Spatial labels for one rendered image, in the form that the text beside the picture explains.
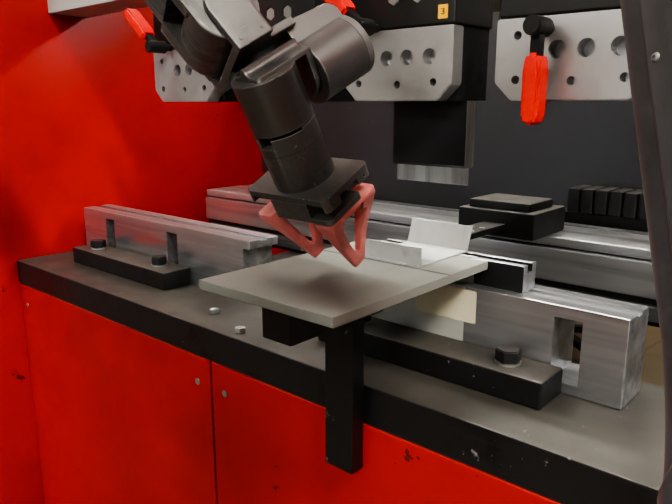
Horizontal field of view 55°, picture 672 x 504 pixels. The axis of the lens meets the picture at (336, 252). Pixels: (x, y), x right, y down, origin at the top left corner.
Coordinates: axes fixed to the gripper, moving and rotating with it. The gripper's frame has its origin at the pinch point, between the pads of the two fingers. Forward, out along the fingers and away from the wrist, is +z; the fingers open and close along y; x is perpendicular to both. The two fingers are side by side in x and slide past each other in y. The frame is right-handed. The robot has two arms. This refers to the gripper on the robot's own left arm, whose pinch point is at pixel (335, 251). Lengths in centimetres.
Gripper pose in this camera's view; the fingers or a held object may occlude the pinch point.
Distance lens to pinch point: 64.6
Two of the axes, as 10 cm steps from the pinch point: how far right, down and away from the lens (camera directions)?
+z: 3.1, 7.7, 5.6
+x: -5.9, 6.2, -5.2
